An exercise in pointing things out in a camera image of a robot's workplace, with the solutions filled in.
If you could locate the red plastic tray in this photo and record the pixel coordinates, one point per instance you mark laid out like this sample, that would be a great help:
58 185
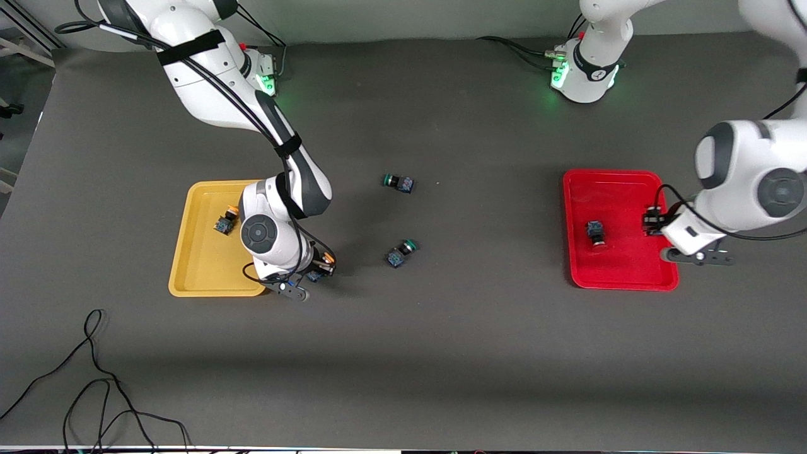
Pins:
621 265

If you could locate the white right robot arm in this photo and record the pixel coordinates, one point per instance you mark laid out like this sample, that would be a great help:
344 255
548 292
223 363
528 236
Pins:
183 88

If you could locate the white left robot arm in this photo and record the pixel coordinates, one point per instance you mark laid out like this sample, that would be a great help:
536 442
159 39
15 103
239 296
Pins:
744 170

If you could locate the small black clamp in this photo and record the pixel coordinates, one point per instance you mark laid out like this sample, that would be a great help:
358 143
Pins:
11 110

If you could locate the green push button switch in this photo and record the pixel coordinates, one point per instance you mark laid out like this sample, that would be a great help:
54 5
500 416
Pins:
397 256
403 184

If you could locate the yellow plastic tray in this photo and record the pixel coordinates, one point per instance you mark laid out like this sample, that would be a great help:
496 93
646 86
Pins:
202 265

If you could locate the white frame bar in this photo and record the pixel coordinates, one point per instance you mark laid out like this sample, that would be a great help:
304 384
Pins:
25 53

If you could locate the aluminium frame rail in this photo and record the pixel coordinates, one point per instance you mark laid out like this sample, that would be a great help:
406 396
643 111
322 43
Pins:
38 28

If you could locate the yellow push button switch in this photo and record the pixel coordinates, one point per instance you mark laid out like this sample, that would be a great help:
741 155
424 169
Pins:
226 222
328 257

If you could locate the red push button switch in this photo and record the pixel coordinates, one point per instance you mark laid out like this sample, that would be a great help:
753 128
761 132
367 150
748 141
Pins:
594 232
649 222

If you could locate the dark grey table mat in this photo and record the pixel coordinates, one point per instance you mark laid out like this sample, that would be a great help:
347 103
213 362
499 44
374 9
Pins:
403 353

